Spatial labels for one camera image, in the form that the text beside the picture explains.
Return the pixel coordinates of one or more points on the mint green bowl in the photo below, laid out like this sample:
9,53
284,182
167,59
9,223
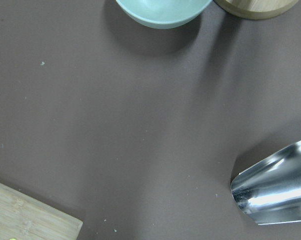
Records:
163,14

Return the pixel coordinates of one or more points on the metal scoop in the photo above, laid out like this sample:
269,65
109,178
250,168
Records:
269,192

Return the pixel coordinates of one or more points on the wooden cutting board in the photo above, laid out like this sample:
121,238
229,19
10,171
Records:
25,218

